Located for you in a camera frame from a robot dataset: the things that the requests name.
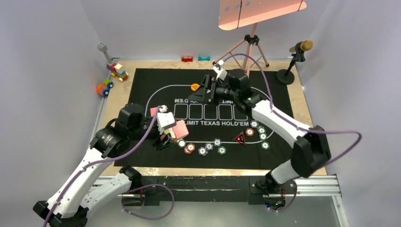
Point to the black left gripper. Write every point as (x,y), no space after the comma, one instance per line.
(161,144)

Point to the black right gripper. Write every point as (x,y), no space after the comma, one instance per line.
(209,82)

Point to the orange big blind button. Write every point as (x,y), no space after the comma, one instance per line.
(195,86)

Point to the red playing card box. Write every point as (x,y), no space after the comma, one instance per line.
(179,130)

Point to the red poker chip stack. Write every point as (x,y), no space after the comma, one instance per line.
(189,148)

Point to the red playing card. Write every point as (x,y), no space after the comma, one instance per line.
(154,111)

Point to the red triangular dealer button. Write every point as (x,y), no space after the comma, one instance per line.
(240,138)

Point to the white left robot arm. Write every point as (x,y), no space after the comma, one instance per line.
(75,202)

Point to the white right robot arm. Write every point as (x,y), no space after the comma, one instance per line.
(310,145)

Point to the teal toy block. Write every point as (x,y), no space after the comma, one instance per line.
(203,58)

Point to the red toy block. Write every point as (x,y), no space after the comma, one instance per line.
(187,58)

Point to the black poker felt mat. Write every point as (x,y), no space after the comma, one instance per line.
(171,87)

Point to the gold microphone on stand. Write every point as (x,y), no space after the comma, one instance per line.
(287,77)

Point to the pink music stand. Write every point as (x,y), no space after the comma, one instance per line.
(234,14)

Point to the orange toy wheel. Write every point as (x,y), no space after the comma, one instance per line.
(104,88)

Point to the colourful toy block train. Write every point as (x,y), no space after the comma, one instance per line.
(116,69)

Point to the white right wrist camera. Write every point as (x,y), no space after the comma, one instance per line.
(220,71)

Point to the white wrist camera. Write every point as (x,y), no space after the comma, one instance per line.
(220,71)
(165,119)

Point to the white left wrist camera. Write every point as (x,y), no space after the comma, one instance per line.
(165,119)

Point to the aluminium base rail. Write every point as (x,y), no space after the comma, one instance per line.
(206,187)

